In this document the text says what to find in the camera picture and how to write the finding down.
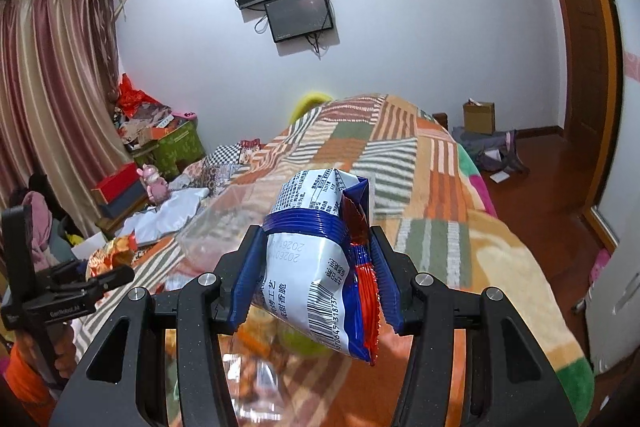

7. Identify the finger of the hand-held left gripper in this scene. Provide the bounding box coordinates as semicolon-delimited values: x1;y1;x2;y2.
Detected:
84;264;137;297

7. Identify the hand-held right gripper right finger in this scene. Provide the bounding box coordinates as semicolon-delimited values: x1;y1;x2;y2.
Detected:
367;224;558;427

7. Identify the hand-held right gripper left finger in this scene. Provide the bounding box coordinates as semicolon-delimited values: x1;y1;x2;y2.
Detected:
48;227;266;427

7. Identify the orange snack packet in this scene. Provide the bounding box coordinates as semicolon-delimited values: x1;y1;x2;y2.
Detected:
85;232;138;280

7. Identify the shiny red snack packet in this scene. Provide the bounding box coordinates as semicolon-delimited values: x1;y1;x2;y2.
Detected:
341;189;383;365

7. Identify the white and blue snack packet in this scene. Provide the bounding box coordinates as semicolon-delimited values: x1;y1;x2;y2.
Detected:
250;168;382;365

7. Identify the clear plastic container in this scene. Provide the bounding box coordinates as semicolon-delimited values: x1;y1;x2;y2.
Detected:
165;202;416;427

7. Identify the person's left hand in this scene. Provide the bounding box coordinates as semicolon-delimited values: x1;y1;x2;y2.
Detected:
50;324;77;390

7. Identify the pink cloth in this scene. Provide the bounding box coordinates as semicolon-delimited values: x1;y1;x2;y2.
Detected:
22;191;55;269

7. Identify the grey box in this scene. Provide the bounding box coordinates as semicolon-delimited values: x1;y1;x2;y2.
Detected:
97;182;151;220

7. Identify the green round snack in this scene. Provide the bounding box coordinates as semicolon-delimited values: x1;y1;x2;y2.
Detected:
277;324;326;355

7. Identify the pale blue cloth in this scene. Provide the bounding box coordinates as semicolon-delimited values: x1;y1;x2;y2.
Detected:
122;187;211;244

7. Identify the patchwork striped blanket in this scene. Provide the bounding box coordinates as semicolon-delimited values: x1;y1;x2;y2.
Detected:
75;93;596;427

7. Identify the red box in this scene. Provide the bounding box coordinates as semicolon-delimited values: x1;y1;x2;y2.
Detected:
91;163;143;204

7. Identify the pink plush toy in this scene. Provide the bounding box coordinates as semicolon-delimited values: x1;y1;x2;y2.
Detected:
137;164;171;206

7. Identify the checkered cloth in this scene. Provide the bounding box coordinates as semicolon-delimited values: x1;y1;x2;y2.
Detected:
200;144;242;180

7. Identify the green storage box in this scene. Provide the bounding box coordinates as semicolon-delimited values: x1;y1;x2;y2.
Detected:
145;117;207;180

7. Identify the grey bag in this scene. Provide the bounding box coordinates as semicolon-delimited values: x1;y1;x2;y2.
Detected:
452;127;528;175

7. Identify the red plastic bag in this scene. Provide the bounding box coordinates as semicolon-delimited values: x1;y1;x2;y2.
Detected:
116;74;162;118

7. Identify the cardboard box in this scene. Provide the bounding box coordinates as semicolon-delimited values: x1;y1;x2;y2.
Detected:
462;99;497;135

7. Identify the striped pink curtain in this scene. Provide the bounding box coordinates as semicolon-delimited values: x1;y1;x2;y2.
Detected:
0;0;137;239

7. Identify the yellow foam tube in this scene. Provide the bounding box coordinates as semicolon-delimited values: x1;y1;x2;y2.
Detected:
290;91;336;120

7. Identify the small black monitor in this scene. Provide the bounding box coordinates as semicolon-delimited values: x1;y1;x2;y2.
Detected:
264;0;335;44

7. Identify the wooden door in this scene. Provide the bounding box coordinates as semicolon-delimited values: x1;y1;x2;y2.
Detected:
532;0;623;253

